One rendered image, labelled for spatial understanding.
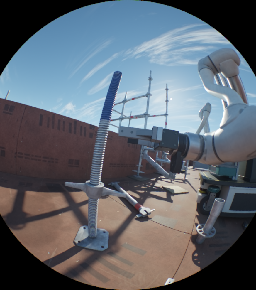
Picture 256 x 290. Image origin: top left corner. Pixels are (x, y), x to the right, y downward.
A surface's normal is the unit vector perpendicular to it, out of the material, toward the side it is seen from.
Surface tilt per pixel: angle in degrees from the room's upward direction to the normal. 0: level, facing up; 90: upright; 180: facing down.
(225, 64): 139
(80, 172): 90
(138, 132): 90
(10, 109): 90
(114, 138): 90
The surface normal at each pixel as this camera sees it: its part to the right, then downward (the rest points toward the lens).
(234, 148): -0.89, 0.45
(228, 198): -0.63, -0.17
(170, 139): -0.16, -0.11
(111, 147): 0.74, 0.07
